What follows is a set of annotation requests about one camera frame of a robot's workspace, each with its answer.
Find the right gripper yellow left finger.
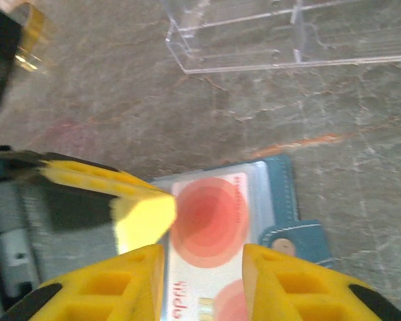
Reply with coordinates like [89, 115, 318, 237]
[5, 243, 166, 321]

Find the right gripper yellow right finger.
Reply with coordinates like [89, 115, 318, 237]
[242, 243, 401, 321]

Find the white card with red circles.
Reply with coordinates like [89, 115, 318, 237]
[166, 172, 253, 321]

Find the blue leather card holder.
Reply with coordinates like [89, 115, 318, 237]
[148, 153, 333, 321]

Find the clear acrylic card stand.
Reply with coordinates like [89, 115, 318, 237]
[165, 0, 401, 75]

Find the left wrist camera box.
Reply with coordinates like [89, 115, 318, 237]
[0, 5, 23, 116]

